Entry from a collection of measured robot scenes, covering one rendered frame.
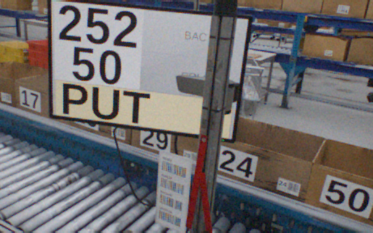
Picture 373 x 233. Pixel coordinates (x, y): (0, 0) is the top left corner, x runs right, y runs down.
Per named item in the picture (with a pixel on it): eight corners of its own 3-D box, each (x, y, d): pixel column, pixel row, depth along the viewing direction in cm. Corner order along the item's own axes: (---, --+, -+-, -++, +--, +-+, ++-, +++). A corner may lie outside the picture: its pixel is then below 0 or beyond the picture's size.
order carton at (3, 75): (-28, 95, 218) (-32, 67, 212) (14, 86, 243) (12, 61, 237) (16, 109, 202) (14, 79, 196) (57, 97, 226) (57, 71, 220)
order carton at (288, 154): (207, 171, 150) (212, 134, 144) (234, 149, 174) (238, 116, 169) (303, 204, 133) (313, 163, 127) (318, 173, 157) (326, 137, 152)
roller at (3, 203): (-18, 223, 138) (-24, 211, 138) (82, 170, 181) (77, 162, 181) (-12, 220, 135) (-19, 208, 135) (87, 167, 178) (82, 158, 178)
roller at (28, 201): (-13, 214, 134) (-5, 217, 132) (87, 163, 178) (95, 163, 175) (-10, 226, 135) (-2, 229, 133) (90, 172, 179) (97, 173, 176)
